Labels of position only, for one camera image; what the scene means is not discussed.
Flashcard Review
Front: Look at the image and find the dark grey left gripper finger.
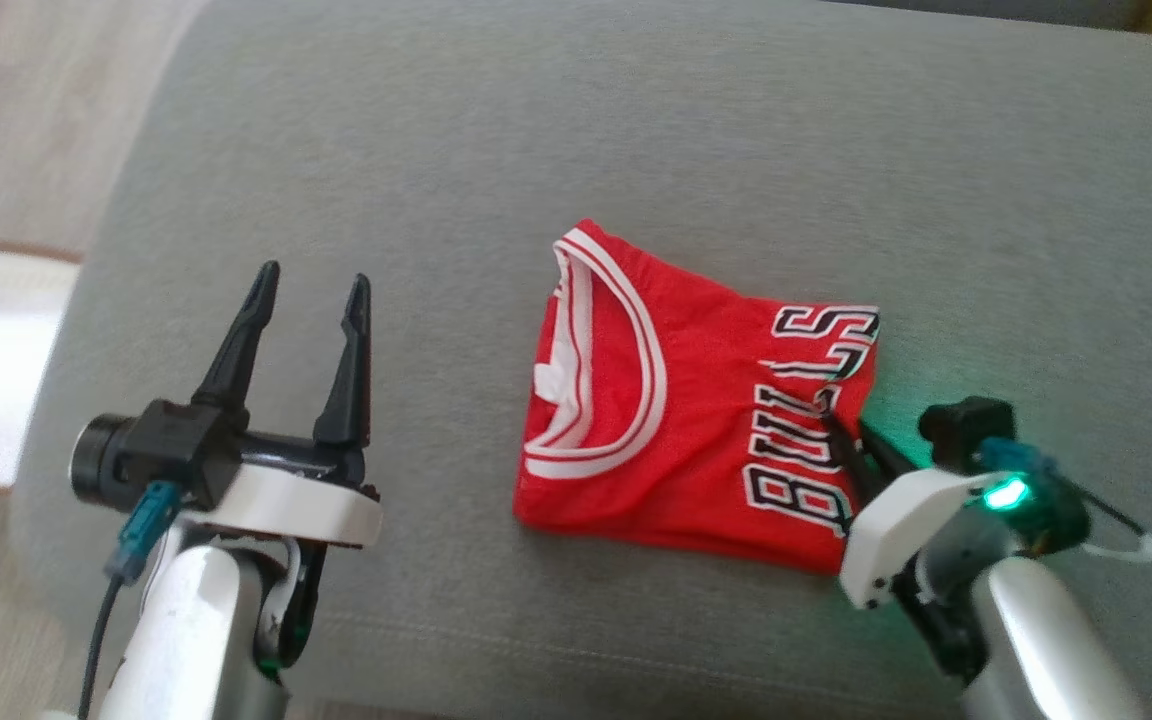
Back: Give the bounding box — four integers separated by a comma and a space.
313, 273, 374, 448
191, 260, 282, 408

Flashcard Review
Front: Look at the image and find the grey fabric sofa chaise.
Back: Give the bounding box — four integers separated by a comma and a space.
11, 0, 1152, 720

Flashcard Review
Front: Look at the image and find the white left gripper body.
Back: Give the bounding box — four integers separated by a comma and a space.
181, 435, 384, 550

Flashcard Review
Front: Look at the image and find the black cable teal plug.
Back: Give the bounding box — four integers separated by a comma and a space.
79, 480, 184, 720
1076, 485, 1152, 633

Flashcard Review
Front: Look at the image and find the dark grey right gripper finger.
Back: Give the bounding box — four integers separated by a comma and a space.
814, 385, 887, 508
856, 420, 923, 491

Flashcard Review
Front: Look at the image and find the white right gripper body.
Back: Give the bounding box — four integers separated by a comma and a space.
839, 468, 1023, 612

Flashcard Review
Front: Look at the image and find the red bulls basketball jersey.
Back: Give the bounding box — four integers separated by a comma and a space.
513, 218, 882, 577

